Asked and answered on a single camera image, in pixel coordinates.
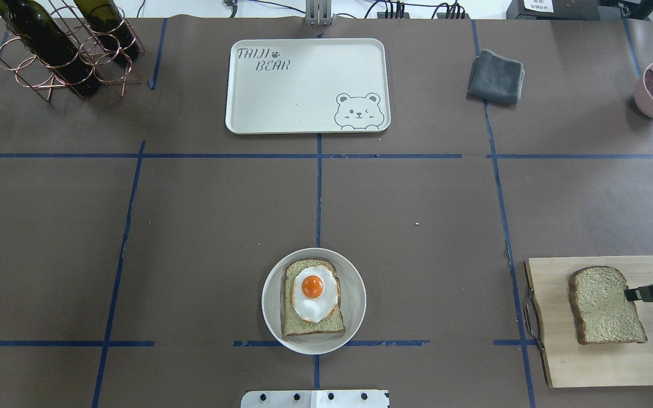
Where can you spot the bread slice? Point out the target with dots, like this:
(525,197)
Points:
(292,325)
(601,312)

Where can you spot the fried egg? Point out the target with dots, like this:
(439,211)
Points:
(315,294)

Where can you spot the cream bear tray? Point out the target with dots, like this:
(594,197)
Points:
(307,86)

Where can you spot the wooden cutting board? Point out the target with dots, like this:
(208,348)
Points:
(569,364)

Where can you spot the dark green wine bottle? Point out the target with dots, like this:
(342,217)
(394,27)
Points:
(41,35)

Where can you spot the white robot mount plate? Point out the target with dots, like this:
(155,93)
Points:
(317,398)

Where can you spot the copper wire bottle rack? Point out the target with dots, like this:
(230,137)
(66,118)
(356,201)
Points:
(33,74)

